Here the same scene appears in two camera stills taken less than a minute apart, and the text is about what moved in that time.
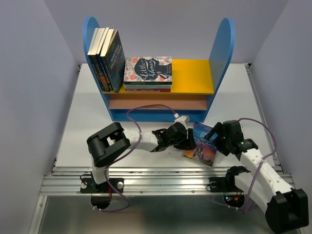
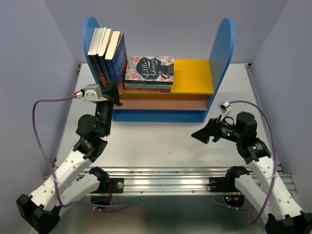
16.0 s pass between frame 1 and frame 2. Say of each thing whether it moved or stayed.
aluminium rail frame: stayed
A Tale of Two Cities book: stayed
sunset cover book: moved
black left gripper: moved
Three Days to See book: stayed
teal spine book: stayed
